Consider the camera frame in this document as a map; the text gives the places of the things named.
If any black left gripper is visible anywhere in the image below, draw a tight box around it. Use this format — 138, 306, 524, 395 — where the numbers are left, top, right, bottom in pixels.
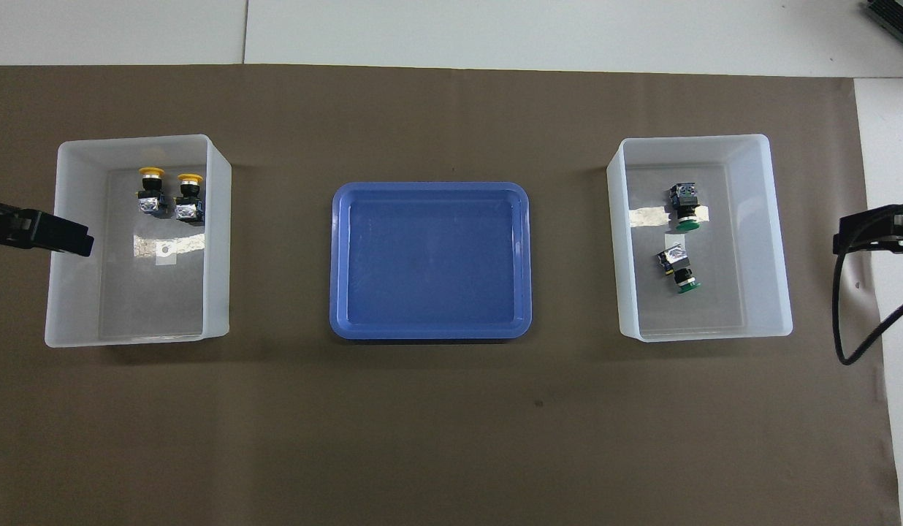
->
0, 198, 96, 259

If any yellow push button switch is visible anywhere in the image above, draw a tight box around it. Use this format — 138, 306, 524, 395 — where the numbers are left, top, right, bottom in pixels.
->
173, 172, 205, 222
134, 166, 168, 217

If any green push button switch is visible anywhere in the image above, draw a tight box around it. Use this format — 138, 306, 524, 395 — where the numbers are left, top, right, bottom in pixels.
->
655, 244, 701, 296
668, 182, 703, 234

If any translucent white plastic box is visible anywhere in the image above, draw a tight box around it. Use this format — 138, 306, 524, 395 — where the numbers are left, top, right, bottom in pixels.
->
606, 134, 794, 343
44, 134, 232, 348

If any grey ribbed metal device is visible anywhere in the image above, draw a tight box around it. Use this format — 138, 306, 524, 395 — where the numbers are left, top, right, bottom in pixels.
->
864, 0, 903, 56

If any blue plastic tray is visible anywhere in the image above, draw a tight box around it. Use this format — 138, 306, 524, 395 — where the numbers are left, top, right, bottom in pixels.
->
329, 181, 533, 342

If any brown paper table mat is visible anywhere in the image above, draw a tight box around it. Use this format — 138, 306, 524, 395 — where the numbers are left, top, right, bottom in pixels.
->
0, 64, 902, 526

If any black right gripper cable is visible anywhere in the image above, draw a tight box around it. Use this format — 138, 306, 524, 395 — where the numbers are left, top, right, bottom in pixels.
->
831, 218, 903, 367

